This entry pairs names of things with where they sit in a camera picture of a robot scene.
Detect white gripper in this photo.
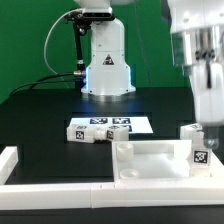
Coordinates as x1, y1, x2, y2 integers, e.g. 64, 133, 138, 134
189, 62, 224, 149

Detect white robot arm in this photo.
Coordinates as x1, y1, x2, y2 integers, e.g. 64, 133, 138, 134
160, 0, 224, 149

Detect white sheet with tags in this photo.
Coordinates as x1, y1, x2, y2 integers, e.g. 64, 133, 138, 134
71, 116, 153, 134

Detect white U-shaped obstacle fence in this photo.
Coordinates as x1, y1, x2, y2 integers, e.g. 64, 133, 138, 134
0, 147, 224, 210

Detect black cables on table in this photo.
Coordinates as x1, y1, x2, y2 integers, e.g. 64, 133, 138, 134
9, 73, 88, 98

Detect grey curved cable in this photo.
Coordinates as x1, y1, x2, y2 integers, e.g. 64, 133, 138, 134
43, 9, 84, 81

